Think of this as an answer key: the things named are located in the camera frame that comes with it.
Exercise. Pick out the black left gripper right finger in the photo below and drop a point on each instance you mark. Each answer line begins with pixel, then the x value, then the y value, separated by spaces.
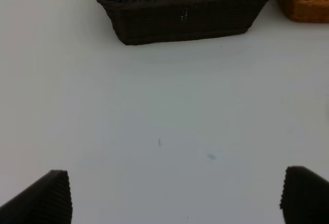
pixel 304 197

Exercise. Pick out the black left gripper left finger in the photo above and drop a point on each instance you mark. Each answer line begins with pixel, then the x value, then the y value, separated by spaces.
pixel 48 200

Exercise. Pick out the dark brown wicker basket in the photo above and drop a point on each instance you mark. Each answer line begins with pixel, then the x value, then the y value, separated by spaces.
pixel 138 22

